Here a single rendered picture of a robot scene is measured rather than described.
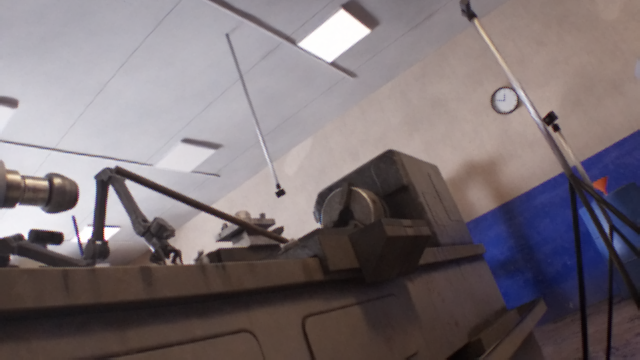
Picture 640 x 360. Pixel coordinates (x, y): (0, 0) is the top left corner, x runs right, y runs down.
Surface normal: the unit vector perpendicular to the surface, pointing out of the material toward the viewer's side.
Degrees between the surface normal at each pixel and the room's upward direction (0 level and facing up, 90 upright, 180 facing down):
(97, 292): 90
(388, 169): 90
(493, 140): 90
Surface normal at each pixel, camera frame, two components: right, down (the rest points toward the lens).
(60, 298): 0.73, -0.49
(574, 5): -0.59, -0.14
